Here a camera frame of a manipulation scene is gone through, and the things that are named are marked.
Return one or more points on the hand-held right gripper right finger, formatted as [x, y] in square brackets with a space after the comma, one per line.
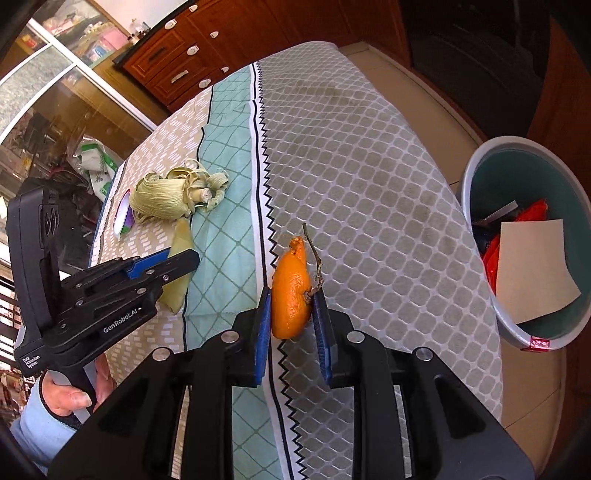
[323, 344]

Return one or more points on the curled corn husk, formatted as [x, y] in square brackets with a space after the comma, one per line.
[161, 196]

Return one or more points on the red snack packet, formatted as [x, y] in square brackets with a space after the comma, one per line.
[531, 212]

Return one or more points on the grey teal bin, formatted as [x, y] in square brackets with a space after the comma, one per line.
[494, 175]

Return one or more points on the pale yellow husk piece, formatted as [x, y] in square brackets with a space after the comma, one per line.
[180, 237]

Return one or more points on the white green plastic bag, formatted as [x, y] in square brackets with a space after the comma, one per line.
[94, 161]

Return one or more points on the brown cardboard sheet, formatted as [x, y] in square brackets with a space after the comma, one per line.
[531, 267]

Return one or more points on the person's left hand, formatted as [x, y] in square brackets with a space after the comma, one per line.
[62, 399]

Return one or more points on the wooden kitchen cabinet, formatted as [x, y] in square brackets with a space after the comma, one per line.
[221, 41]

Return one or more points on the table with patterned tablecloth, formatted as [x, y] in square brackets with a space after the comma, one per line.
[369, 207]

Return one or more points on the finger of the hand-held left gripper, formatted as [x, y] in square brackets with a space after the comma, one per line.
[143, 267]
[180, 263]

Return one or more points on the person's left forearm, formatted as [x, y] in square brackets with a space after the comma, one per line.
[37, 438]

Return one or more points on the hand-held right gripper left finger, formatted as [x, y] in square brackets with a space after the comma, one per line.
[263, 337]

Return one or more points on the orange peel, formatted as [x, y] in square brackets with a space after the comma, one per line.
[288, 295]

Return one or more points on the sliding glass door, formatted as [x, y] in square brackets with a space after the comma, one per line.
[41, 92]

